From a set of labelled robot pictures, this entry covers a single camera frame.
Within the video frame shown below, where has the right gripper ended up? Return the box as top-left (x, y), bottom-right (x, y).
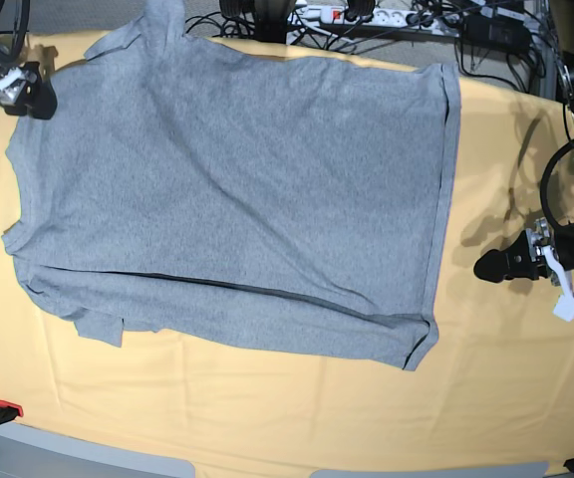
top-left (0, 62), bottom-right (58, 120)

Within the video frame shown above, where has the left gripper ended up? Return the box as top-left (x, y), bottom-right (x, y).
top-left (473, 218), bottom-right (574, 287)

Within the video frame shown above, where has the grey t-shirt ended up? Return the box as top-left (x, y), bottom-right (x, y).
top-left (3, 1), bottom-right (461, 370)

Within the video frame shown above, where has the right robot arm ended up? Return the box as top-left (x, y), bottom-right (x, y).
top-left (0, 1), bottom-right (58, 120)

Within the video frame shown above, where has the black power adapter brick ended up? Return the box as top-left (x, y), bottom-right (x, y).
top-left (461, 15), bottom-right (531, 54)

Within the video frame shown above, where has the black caster wheel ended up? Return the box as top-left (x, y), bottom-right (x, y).
top-left (219, 0), bottom-right (296, 44)

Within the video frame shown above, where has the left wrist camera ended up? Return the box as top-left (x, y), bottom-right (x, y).
top-left (553, 295), bottom-right (574, 322)

